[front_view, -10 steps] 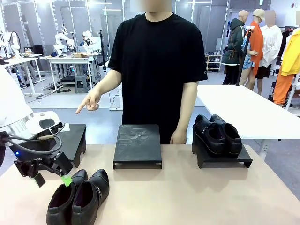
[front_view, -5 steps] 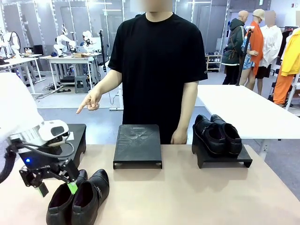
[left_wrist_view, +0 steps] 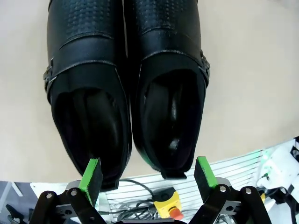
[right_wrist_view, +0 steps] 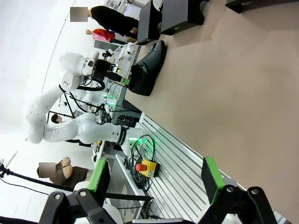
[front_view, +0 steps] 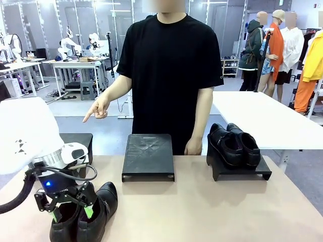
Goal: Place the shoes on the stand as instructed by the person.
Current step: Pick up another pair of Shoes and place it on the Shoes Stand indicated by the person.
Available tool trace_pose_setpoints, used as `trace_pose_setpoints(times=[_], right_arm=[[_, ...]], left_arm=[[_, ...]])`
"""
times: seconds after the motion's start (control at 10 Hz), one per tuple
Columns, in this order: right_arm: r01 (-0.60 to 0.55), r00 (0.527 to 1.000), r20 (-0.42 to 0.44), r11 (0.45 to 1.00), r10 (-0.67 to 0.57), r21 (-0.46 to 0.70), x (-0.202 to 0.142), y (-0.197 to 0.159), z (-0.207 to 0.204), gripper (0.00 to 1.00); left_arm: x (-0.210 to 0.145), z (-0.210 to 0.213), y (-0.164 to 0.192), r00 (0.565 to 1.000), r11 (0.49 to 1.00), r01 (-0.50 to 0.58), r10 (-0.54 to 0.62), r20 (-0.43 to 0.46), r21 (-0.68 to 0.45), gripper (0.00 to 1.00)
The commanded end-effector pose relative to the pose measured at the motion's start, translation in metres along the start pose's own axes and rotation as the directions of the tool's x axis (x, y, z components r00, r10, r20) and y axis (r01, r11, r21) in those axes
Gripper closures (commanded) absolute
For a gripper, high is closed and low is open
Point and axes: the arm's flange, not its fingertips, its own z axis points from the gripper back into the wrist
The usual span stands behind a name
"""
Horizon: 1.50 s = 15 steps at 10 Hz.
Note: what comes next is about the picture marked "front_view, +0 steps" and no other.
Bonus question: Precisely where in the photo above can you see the person's right hand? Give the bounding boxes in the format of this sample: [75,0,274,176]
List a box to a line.
[82,96,110,124]

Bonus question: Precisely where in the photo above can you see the black scuffed shoe stand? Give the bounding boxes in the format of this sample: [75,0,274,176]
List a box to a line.
[121,134,175,183]

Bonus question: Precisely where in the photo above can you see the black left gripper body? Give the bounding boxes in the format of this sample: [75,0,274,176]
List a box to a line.
[36,167,87,202]

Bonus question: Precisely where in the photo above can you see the black textured leather shoe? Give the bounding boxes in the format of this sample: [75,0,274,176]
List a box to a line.
[76,181,119,242]
[49,199,85,242]

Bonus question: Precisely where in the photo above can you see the black smooth leather shoe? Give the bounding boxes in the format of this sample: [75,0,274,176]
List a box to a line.
[226,123,261,169]
[207,123,243,169]

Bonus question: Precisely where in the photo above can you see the white workbench with box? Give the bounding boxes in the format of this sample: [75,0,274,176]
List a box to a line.
[42,57,112,101]

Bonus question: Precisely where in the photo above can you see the grey plastic stool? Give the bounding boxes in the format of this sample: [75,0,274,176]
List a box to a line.
[80,81,98,101]

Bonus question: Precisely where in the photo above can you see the mannequin in dark jacket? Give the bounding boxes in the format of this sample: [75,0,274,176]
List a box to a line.
[238,12,266,92]

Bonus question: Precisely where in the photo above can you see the black braided left cable sleeve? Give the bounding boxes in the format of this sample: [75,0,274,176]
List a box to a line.
[0,169,36,215]

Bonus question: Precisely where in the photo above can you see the person torso black t-shirt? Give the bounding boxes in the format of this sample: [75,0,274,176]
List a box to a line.
[116,12,225,156]

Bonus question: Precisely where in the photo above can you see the mannequin yellow top orange trousers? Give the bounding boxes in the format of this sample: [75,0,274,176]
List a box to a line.
[294,30,323,114]

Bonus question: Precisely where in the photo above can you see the white shoe rack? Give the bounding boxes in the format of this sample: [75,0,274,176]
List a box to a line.
[220,58,240,79]

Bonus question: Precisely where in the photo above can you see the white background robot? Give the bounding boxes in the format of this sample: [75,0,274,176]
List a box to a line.
[0,31,25,63]
[57,25,83,62]
[87,32,112,55]

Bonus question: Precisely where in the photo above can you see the person's left hand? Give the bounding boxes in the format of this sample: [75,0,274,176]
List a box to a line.
[184,138,203,156]

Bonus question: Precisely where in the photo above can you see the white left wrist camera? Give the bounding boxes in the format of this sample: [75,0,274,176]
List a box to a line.
[61,142,89,165]

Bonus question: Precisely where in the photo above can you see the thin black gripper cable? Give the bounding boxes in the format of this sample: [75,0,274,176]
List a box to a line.
[43,165,98,182]

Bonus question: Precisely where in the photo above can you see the mannequin in orange top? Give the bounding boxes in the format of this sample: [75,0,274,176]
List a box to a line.
[257,9,286,98]

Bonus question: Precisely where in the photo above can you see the person's left forearm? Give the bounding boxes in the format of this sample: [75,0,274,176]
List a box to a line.
[191,85,214,142]

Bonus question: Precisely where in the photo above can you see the person's right forearm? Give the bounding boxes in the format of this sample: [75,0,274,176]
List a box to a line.
[101,74,133,103]

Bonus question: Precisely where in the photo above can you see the black hanging garment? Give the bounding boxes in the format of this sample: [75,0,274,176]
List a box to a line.
[0,81,12,102]

